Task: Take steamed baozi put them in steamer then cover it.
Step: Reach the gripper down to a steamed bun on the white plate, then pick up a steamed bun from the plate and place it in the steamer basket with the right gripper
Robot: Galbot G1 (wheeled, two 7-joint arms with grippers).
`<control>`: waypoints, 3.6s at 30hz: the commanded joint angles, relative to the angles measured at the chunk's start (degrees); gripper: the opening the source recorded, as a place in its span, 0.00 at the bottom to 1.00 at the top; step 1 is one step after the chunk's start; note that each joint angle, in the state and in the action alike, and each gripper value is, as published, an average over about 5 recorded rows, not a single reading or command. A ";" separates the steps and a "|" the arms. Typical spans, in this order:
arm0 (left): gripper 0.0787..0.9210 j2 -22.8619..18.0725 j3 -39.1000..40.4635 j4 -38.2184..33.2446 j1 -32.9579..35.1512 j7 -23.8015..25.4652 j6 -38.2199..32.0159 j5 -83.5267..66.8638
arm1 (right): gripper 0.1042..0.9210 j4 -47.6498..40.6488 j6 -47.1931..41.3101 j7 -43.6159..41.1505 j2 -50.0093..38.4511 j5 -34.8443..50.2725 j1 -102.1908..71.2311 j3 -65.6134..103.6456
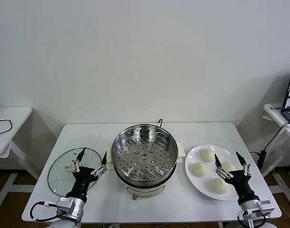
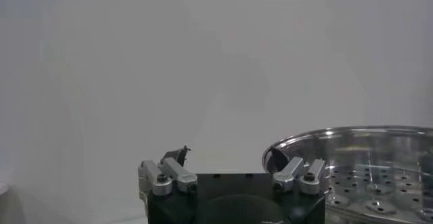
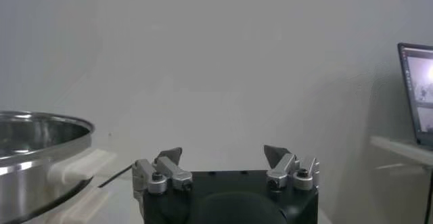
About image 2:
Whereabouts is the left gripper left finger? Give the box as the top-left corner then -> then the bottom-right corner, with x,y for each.
137,145 -> 199,202

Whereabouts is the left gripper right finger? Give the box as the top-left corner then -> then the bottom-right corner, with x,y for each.
269,146 -> 331,196

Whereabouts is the stainless steel steamer basket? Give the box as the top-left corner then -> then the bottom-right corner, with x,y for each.
262,125 -> 433,224

